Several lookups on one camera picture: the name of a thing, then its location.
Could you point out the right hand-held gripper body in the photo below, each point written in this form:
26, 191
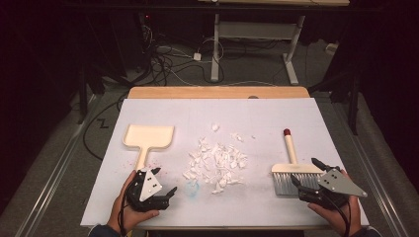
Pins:
339, 184

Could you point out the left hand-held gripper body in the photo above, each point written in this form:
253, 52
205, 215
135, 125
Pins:
150, 186

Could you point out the cream hand brush grey bristles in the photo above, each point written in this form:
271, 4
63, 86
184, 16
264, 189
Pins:
291, 153

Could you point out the cream plastic dustpan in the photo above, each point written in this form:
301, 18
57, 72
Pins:
148, 136

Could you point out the pile of white paper scraps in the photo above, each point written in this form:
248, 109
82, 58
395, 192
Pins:
217, 164

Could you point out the person's right hand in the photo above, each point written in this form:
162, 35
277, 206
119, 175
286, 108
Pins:
346, 220

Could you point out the person's left hand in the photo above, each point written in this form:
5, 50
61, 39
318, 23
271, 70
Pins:
126, 219

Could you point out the black stand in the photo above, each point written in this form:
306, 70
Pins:
354, 105
82, 98

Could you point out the white table mat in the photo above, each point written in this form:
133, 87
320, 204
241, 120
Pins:
230, 112

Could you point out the wooden table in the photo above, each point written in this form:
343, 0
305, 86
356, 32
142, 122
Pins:
214, 93

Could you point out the small white box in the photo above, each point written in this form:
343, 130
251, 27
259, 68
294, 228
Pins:
332, 48

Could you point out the white power adapter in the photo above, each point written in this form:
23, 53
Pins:
197, 56

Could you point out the black equipment cabinet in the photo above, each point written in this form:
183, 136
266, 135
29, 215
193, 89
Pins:
128, 39

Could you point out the white-framed desk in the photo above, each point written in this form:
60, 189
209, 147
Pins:
215, 49

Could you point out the metal floor rail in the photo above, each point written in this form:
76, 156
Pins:
52, 184
375, 184

